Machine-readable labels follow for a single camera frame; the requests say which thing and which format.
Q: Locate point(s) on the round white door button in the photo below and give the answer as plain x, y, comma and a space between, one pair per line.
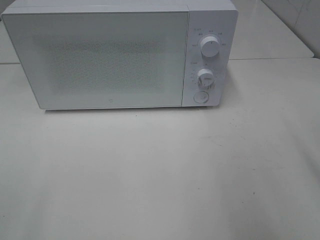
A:
201, 97

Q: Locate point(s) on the white adjacent table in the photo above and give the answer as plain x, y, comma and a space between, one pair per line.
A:
260, 34

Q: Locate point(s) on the white microwave knob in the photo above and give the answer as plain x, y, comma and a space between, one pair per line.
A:
205, 78
210, 46

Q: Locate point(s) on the white microwave door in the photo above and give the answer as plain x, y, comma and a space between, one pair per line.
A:
102, 60

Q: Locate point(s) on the white microwave oven body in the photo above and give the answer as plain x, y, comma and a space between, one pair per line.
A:
205, 18

